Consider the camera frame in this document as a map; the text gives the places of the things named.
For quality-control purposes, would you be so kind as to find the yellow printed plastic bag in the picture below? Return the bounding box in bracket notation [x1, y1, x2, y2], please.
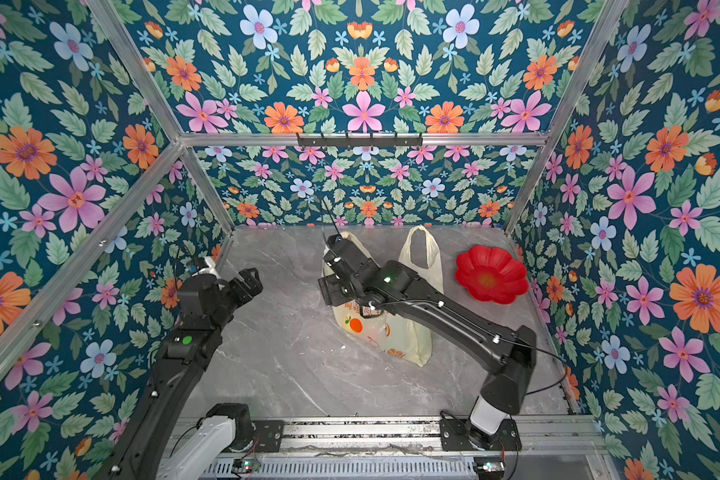
[332, 226, 444, 367]

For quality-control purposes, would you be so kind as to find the red flower-shaped plate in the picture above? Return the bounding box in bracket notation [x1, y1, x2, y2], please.
[455, 245, 530, 305]

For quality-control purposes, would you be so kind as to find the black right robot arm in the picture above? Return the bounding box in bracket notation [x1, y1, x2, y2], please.
[318, 234, 537, 445]

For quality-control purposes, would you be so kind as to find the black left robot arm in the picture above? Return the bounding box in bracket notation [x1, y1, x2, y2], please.
[96, 257, 263, 479]

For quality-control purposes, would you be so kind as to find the black hook rack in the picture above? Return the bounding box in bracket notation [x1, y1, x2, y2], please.
[296, 133, 424, 149]

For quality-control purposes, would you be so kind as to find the aluminium frame corner post left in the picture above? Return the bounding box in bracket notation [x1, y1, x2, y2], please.
[88, 1, 234, 236]

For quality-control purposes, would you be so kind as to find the aluminium frame corner post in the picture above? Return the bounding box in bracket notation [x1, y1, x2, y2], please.
[504, 0, 629, 238]
[88, 1, 234, 236]

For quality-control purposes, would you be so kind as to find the aluminium frame back crossbar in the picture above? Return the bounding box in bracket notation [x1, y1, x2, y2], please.
[181, 132, 548, 149]

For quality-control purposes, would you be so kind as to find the aluminium frame crossbar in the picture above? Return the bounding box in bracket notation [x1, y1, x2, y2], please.
[181, 132, 548, 149]
[0, 143, 183, 384]

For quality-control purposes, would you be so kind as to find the aluminium frame left crossbar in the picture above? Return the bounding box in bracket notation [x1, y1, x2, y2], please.
[0, 143, 183, 384]

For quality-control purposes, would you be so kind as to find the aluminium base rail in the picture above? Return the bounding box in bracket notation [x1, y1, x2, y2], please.
[197, 414, 619, 479]

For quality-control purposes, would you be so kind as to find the aluminium frame corner post right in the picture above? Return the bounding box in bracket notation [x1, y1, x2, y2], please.
[504, 0, 629, 238]

